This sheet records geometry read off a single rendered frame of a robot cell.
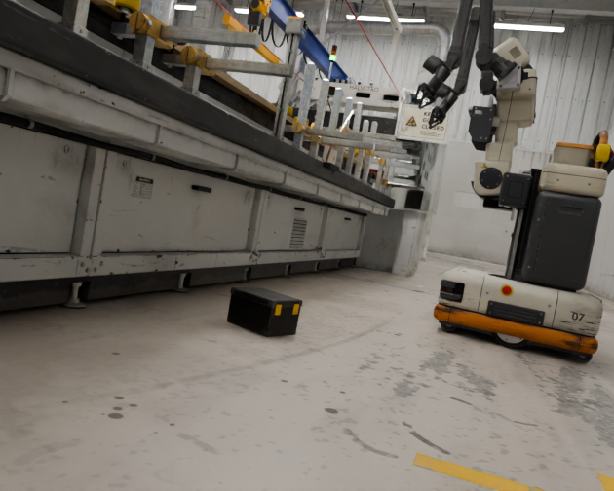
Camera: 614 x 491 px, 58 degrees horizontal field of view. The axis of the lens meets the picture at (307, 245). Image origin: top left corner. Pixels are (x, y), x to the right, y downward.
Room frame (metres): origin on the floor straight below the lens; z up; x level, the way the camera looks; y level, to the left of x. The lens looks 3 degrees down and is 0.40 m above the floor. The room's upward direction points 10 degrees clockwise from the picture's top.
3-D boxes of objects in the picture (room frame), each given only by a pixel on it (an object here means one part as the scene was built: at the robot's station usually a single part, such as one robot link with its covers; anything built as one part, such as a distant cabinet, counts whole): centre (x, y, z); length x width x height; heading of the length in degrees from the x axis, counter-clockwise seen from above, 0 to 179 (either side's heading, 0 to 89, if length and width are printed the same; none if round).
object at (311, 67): (2.66, 0.13, 0.88); 0.04 x 0.04 x 0.48; 72
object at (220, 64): (1.72, 0.34, 0.81); 0.43 x 0.03 x 0.04; 72
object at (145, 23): (1.49, 0.50, 0.81); 0.14 x 0.06 x 0.05; 162
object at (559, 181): (2.60, -1.11, 0.59); 0.55 x 0.34 x 0.83; 161
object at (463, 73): (2.99, -0.66, 1.40); 0.11 x 0.06 x 0.43; 160
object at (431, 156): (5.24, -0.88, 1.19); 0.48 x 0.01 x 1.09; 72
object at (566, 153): (2.59, -1.13, 0.87); 0.23 x 0.15 x 0.11; 161
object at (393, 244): (5.82, -0.31, 0.95); 1.65 x 0.70 x 1.90; 72
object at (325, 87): (2.90, 0.05, 0.87); 0.04 x 0.04 x 0.48; 72
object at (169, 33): (1.48, 0.42, 0.81); 0.43 x 0.03 x 0.04; 72
